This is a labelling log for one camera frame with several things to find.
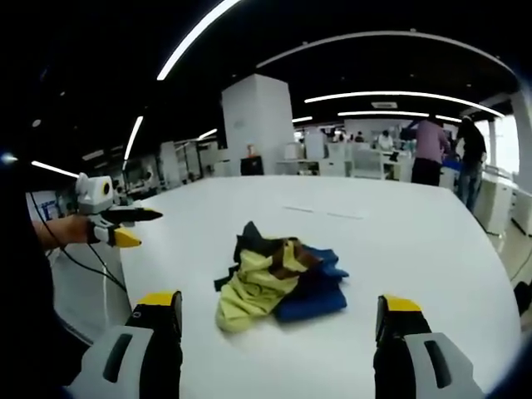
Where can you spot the short ceiling light strip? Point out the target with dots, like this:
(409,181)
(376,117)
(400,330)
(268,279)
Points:
(134,137)
(208,134)
(54,168)

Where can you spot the curved white ceiling rail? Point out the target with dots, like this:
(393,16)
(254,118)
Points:
(386,36)

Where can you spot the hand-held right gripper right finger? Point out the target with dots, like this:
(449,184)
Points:
(424,357)

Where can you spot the person's dark clothing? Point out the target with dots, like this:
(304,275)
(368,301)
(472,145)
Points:
(25,316)

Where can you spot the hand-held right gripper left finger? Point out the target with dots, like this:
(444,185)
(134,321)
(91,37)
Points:
(124,353)

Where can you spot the white square pillar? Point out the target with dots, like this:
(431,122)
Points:
(257,124)

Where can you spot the yellow blue brown garment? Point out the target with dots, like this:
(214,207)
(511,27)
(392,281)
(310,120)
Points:
(257,287)

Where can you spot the person's left hand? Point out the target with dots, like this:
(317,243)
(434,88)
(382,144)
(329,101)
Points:
(77,228)

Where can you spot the white partition desk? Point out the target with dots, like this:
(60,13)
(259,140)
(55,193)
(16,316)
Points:
(367,164)

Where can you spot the long ceiling light strip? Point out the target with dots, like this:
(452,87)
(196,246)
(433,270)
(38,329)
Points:
(399,95)
(382,114)
(195,37)

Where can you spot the white workstation desk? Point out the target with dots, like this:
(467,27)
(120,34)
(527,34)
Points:
(503,203)

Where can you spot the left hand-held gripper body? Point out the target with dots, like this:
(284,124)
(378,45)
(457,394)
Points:
(93,193)

